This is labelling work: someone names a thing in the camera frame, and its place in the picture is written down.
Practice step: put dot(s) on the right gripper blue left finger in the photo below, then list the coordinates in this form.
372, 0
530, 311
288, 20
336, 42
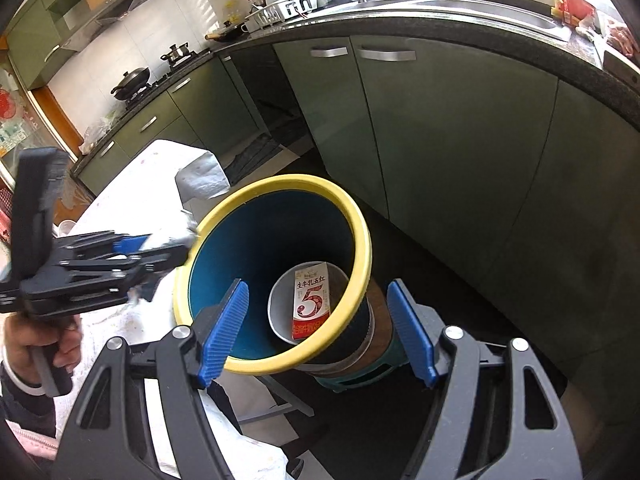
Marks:
216, 330

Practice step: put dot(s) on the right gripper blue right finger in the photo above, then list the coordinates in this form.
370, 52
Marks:
418, 346

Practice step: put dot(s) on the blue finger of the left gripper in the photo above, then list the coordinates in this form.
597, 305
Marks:
150, 259
129, 244

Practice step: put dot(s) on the blue trash bin yellow rim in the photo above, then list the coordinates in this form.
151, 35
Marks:
263, 234

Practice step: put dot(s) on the person's left hand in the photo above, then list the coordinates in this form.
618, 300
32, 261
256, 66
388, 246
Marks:
22, 335

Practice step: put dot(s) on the round stool under bin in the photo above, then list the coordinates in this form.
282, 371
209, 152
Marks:
378, 354

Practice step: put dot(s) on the grey paper bowl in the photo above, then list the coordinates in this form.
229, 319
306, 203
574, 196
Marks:
281, 297

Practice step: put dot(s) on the white floral tablecloth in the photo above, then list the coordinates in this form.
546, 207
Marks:
149, 198

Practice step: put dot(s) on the red white milk carton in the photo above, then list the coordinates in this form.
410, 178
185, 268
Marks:
312, 302

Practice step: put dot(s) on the glass sliding door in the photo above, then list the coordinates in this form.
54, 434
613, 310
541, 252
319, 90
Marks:
21, 128

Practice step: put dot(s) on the black wok with lid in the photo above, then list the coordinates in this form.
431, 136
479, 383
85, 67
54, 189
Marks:
131, 83

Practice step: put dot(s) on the pink jacket sleeve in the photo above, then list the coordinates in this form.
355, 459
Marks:
18, 442

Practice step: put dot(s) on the green lower cabinets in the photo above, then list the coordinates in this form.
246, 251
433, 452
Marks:
520, 175

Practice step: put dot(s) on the green cabinets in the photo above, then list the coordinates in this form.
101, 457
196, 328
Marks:
520, 175
33, 39

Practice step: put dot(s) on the small steel pot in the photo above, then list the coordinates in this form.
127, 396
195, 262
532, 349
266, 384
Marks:
176, 54

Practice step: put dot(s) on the green upper cabinets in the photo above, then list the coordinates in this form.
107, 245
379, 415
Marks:
33, 39

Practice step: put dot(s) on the black frying pan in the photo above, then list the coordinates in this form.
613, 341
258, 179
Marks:
227, 34

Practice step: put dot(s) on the white dish rack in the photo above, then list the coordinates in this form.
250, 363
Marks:
274, 12

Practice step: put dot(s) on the stainless steel sink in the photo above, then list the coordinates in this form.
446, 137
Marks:
487, 10

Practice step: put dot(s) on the red container on counter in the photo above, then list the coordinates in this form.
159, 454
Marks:
572, 12

